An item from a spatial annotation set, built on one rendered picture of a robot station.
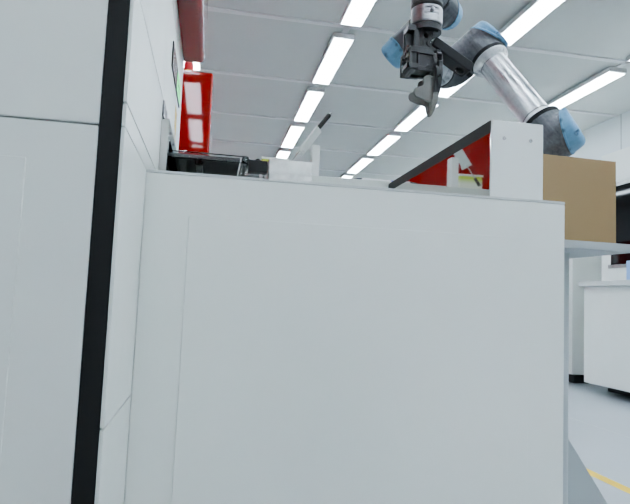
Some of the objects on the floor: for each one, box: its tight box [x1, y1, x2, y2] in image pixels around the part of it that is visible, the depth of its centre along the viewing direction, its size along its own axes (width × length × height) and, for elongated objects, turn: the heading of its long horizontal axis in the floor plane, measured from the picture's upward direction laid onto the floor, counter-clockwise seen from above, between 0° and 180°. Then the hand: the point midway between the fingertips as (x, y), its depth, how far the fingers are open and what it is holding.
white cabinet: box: [124, 172, 565, 504], centre depth 127 cm, size 64×96×82 cm
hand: (432, 111), depth 136 cm, fingers closed
